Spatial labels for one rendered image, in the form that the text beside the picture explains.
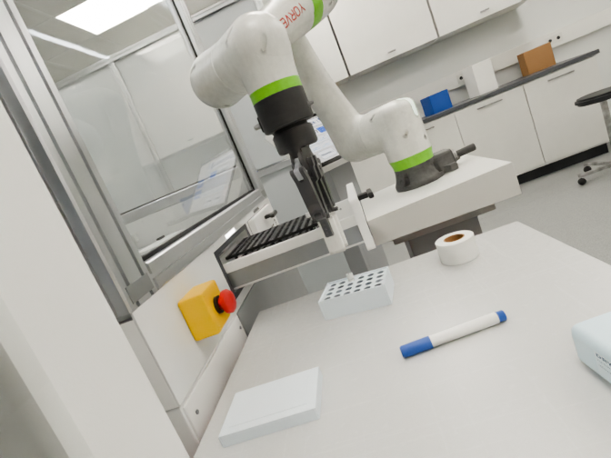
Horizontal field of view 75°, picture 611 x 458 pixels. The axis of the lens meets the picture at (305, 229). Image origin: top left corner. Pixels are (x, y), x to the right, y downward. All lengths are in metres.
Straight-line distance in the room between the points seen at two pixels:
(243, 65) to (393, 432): 0.56
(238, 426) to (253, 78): 0.51
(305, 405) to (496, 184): 0.74
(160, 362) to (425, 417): 0.34
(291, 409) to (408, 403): 0.14
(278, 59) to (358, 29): 3.64
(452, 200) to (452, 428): 0.69
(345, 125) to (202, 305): 0.78
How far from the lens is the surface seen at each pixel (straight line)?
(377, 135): 1.20
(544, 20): 5.11
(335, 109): 1.24
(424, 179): 1.18
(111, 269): 0.57
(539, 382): 0.48
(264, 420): 0.53
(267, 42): 0.70
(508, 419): 0.44
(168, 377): 0.60
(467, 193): 1.06
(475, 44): 4.85
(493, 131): 4.10
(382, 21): 4.36
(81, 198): 0.58
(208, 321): 0.66
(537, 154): 4.26
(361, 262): 1.97
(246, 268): 0.87
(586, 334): 0.46
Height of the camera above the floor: 1.05
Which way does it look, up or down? 10 degrees down
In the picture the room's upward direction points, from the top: 22 degrees counter-clockwise
